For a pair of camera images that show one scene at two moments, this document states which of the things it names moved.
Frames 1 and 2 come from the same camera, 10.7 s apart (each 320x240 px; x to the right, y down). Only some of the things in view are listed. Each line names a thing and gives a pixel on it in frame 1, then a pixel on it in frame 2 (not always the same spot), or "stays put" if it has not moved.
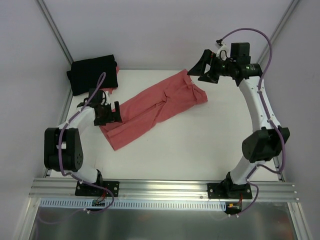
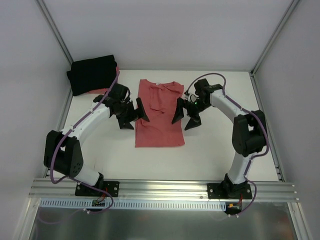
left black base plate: (82, 189) stays put
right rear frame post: (279, 28) stays put
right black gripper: (213, 69) to (188, 113)
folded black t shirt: (85, 74) stays put
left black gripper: (110, 114) to (130, 114)
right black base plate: (229, 191) stays put
